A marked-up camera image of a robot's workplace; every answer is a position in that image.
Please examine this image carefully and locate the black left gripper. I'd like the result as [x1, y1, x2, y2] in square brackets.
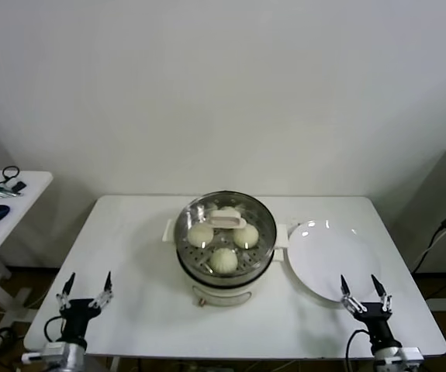
[56, 270, 115, 343]

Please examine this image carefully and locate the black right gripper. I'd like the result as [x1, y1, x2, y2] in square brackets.
[340, 274, 396, 350]

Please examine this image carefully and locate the white steamed baozi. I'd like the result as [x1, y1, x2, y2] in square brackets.
[209, 248, 240, 274]
[217, 205, 244, 218]
[188, 224, 216, 248]
[233, 224, 260, 250]

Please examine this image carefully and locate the glass lid with cream handle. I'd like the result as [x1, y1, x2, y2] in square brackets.
[175, 191, 278, 269]

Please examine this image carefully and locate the stainless steel steamer basket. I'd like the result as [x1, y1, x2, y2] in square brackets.
[162, 190, 289, 283]

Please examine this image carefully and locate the white round plate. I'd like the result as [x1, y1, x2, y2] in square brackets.
[285, 219, 384, 305]

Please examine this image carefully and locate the white side table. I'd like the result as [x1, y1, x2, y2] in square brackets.
[0, 170, 54, 323]

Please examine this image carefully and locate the white electric cooker base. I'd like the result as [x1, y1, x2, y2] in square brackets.
[175, 247, 285, 308]

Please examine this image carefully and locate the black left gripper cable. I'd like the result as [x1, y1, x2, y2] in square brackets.
[43, 315, 67, 345]

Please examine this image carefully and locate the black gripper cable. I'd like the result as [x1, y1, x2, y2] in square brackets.
[345, 329, 372, 372]
[43, 315, 67, 345]

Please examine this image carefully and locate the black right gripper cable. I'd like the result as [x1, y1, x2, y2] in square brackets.
[345, 329, 372, 372]

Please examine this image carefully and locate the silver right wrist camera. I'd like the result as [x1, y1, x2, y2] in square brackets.
[396, 346, 426, 367]

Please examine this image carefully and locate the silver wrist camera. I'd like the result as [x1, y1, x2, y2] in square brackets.
[22, 341, 63, 363]
[396, 346, 426, 367]

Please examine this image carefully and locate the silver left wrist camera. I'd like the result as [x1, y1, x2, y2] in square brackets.
[22, 341, 63, 363]

